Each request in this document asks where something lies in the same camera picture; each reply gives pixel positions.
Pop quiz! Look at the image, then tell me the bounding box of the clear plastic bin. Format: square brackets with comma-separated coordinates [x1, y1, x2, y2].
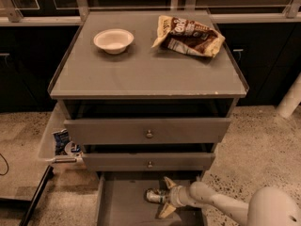
[38, 104, 86, 170]

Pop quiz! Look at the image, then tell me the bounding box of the grey middle drawer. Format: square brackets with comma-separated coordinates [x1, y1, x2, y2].
[82, 153, 215, 171]

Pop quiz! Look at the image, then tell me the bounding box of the round top drawer knob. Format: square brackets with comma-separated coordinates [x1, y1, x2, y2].
[146, 130, 153, 138]

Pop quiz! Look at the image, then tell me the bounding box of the grey bottom drawer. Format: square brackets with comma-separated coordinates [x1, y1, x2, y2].
[96, 171, 207, 226]

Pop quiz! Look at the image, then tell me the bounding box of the white paper bowl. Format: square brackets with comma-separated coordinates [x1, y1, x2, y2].
[93, 29, 135, 55]

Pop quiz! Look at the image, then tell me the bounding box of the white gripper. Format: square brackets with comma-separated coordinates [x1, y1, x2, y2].
[158, 176, 192, 218]

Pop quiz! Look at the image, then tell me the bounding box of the grey drawer cabinet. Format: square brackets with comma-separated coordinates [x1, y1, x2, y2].
[47, 10, 250, 226]

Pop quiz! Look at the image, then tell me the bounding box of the brown white chip bag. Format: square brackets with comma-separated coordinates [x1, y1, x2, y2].
[152, 15, 225, 57]

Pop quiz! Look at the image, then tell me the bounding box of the black floor bar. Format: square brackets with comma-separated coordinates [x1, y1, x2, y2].
[19, 166, 54, 226]

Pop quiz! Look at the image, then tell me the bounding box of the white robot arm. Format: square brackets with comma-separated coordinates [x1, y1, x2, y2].
[158, 176, 301, 226]

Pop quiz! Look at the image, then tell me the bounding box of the grey drawer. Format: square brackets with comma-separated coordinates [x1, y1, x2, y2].
[64, 118, 230, 145]
[82, 153, 215, 171]
[96, 171, 207, 226]

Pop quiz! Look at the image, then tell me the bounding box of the white metal railing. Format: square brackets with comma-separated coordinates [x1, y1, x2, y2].
[1, 0, 301, 26]

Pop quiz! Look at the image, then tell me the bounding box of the blue snack packet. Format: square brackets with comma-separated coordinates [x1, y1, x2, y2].
[53, 129, 81, 155]

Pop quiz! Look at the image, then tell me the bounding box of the grey top drawer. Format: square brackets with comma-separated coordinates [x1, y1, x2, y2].
[64, 118, 230, 145]

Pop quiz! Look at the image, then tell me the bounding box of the black cable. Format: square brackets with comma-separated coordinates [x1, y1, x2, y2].
[0, 153, 10, 177]

